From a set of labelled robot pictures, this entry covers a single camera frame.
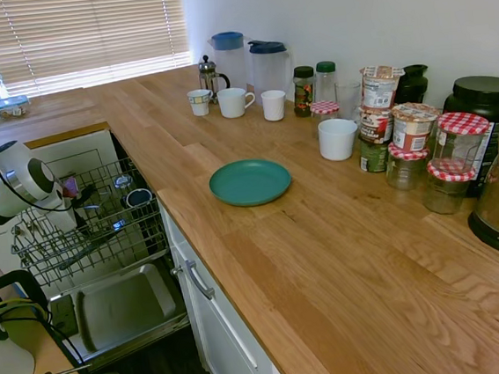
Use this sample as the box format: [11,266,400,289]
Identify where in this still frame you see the small jar with gingham lid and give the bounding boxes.
[309,99,344,140]

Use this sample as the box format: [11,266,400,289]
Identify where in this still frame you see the wire dishwasher rack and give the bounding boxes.
[3,153,172,291]

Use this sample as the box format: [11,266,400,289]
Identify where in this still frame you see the white ribbed cup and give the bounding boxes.
[260,88,290,124]

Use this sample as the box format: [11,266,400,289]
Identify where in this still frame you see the white mug with handle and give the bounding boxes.
[216,84,259,121]

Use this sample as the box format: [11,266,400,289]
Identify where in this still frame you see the cream window blinds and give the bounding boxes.
[0,0,194,100]

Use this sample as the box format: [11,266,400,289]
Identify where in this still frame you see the green oatmeal cup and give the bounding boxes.
[356,133,393,175]

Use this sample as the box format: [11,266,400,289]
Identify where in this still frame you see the clear jar with green lid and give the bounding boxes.
[312,59,341,105]

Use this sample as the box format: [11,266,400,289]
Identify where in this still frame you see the patterned white mug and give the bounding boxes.
[186,87,216,119]

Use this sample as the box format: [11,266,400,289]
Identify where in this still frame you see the tall pitcher with blue lid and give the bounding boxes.
[209,29,251,99]

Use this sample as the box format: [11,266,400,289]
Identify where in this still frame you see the glass jar with gingham lid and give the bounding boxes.
[381,138,435,194]
[418,158,479,218]

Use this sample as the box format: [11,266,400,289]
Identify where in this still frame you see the large black powder tub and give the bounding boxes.
[439,73,499,201]

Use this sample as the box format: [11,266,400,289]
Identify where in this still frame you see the white oatmeal cup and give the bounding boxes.
[358,62,410,112]

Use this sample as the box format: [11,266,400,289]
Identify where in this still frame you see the brushed metal cabinet handle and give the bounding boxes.
[184,257,216,304]

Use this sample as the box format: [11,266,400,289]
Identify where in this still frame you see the wide white cup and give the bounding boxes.
[316,117,362,164]

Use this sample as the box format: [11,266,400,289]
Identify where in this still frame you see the clear drinking glass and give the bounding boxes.
[334,79,366,122]

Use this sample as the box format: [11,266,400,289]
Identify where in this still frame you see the black ceramic jar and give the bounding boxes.
[391,62,433,107]

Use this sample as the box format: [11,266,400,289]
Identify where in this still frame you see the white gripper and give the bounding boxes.
[44,181,81,235]

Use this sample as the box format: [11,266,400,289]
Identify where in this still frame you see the large jar with gingham lid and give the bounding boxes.
[427,107,496,184]

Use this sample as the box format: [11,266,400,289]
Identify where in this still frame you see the black utensil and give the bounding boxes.
[55,239,110,272]

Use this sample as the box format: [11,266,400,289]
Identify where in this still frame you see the glass container with blue lid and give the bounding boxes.
[0,93,33,121]

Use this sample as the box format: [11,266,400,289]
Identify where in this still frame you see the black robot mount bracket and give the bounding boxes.
[0,265,53,338]

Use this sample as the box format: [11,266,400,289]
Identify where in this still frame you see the red oatmeal cup with lid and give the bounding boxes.
[389,99,444,155]

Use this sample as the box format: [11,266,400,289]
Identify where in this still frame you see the glass french press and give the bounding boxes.
[196,52,233,107]

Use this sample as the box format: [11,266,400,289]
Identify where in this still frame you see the teal round plate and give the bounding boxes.
[207,155,295,212]

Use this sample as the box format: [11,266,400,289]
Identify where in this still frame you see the stainless steel dishwasher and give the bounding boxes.
[21,123,195,374]

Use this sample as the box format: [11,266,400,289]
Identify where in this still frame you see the white cabinet door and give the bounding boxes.
[161,194,275,374]

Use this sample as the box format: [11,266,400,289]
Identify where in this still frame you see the red brown oatmeal cup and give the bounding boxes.
[356,103,397,147]

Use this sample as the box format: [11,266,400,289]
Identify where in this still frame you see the clear pitcher with dark lid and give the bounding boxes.
[247,37,294,105]

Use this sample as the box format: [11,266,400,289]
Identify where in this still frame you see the clear glass in rack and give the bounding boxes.
[113,172,136,197]

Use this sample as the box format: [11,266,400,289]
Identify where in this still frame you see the spice jar with black lid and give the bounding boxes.
[290,64,319,119]

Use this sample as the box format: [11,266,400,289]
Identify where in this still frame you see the black cup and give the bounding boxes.
[124,187,155,209]

